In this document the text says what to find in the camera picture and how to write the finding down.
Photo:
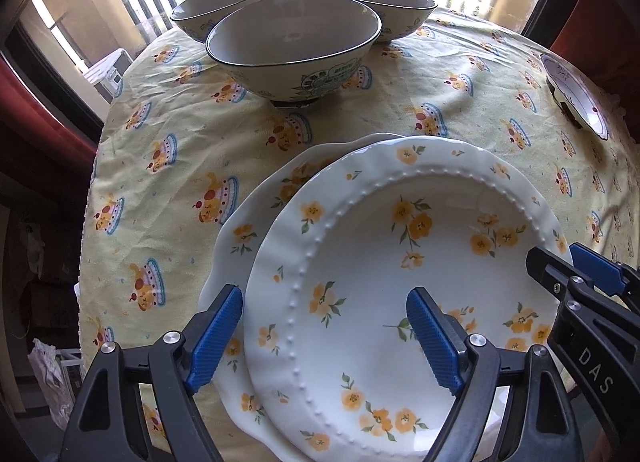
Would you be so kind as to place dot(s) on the white air conditioner unit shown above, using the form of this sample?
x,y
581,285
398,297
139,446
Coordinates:
x,y
107,75

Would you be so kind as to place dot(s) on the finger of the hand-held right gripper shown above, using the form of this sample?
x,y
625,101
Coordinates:
x,y
590,357
595,267

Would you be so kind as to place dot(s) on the red curtain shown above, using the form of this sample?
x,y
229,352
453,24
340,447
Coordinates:
x,y
25,112
590,27

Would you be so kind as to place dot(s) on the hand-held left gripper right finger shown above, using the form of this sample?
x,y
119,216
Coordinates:
x,y
435,342

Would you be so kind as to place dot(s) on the yellow floral scalloped plate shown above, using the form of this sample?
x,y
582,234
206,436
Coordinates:
x,y
240,237
360,262

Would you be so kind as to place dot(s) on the crumpled plastic bag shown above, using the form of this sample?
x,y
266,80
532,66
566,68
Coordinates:
x,y
47,372

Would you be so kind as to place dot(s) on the yellow printed tablecloth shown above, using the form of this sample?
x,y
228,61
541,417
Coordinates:
x,y
190,107

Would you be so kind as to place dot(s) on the small white patterned dish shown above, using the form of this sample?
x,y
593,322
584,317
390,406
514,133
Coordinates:
x,y
575,87

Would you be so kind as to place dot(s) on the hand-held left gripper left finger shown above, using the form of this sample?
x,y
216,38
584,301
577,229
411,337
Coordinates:
x,y
215,342

